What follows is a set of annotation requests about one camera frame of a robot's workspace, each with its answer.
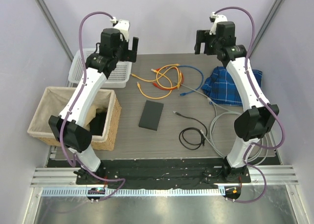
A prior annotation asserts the black network switch box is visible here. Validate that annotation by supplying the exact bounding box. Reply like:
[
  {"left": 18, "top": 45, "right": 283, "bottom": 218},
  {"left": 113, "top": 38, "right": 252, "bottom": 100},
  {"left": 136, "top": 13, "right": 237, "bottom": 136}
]
[{"left": 138, "top": 100, "right": 164, "bottom": 131}]

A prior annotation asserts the aluminium frame rail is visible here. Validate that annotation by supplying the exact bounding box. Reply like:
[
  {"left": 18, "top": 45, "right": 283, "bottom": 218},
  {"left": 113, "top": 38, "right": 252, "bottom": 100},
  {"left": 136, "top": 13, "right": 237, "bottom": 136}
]
[{"left": 31, "top": 165, "right": 299, "bottom": 190}]

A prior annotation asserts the looped orange ethernet cable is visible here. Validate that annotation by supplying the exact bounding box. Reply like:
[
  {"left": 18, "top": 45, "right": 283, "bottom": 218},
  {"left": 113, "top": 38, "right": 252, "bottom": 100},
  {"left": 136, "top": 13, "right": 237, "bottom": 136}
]
[{"left": 131, "top": 73, "right": 173, "bottom": 99}]

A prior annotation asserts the white slotted cable duct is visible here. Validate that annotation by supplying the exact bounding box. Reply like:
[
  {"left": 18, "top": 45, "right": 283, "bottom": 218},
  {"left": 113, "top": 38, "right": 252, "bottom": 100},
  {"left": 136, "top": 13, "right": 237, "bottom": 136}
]
[{"left": 41, "top": 186, "right": 225, "bottom": 197}]

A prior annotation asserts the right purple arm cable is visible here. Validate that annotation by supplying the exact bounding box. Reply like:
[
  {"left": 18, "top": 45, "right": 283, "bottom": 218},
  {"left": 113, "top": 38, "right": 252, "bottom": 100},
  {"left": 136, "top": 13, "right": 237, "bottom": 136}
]
[{"left": 211, "top": 6, "right": 287, "bottom": 204}]

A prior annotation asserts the red ethernet cable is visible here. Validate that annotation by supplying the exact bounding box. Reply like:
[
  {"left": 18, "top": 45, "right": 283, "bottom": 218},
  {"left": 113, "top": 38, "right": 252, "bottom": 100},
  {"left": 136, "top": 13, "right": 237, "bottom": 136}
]
[{"left": 152, "top": 67, "right": 181, "bottom": 90}]

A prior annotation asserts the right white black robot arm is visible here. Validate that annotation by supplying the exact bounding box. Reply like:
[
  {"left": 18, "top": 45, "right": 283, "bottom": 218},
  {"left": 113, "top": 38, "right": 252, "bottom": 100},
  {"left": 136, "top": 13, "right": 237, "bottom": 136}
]
[{"left": 194, "top": 21, "right": 279, "bottom": 182}]

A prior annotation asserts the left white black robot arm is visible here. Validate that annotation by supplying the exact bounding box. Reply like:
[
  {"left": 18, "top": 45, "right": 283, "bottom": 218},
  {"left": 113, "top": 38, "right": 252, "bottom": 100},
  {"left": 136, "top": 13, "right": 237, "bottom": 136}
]
[{"left": 49, "top": 25, "right": 138, "bottom": 184}]

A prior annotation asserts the wicker basket with liner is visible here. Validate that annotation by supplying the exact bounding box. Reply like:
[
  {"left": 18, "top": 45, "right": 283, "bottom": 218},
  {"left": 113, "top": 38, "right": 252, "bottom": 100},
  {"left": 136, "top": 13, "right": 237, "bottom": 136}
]
[{"left": 27, "top": 86, "right": 121, "bottom": 151}]

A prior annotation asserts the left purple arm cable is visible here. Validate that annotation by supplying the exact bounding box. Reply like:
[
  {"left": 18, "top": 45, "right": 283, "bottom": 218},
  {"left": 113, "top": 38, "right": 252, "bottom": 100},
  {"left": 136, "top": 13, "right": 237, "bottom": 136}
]
[{"left": 58, "top": 11, "right": 126, "bottom": 201}]

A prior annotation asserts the black ethernet cable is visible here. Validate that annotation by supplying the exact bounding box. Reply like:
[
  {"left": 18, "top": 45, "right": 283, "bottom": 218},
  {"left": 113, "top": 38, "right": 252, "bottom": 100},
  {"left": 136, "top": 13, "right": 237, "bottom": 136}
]
[{"left": 172, "top": 110, "right": 208, "bottom": 150}]

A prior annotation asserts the blue plaid cloth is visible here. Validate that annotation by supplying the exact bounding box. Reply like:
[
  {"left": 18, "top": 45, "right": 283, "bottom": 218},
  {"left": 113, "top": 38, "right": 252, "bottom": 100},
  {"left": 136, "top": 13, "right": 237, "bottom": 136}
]
[{"left": 201, "top": 66, "right": 263, "bottom": 107}]

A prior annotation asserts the short orange ethernet cable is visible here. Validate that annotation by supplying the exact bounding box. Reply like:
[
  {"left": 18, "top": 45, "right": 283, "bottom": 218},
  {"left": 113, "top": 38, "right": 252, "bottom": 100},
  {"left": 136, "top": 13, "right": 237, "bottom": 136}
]
[{"left": 156, "top": 63, "right": 184, "bottom": 90}]

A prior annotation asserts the blue ethernet cable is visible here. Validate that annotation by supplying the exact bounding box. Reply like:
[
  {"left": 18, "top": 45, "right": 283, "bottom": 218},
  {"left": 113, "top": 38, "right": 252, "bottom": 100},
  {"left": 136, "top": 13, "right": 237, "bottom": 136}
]
[{"left": 179, "top": 64, "right": 205, "bottom": 97}]

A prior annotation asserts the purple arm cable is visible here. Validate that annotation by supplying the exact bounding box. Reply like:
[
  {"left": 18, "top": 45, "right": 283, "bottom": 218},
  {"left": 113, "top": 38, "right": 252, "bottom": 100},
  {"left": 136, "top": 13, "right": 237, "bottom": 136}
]
[
  {"left": 211, "top": 6, "right": 287, "bottom": 204},
  {"left": 58, "top": 11, "right": 126, "bottom": 201}
]

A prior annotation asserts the white perforated plastic basket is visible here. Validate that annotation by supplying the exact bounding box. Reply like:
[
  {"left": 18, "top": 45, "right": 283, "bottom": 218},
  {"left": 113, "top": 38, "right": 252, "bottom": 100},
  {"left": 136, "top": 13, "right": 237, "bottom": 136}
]
[{"left": 68, "top": 50, "right": 132, "bottom": 88}]

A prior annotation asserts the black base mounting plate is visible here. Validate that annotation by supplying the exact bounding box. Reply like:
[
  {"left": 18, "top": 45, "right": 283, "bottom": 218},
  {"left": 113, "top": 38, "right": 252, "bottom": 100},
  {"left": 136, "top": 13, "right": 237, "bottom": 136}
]
[{"left": 46, "top": 157, "right": 282, "bottom": 185}]

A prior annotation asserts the grey ethernet cable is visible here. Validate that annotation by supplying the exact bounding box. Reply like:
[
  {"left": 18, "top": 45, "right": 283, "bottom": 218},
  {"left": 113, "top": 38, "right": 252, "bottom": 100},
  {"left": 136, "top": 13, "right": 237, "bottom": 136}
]
[{"left": 173, "top": 81, "right": 270, "bottom": 166}]

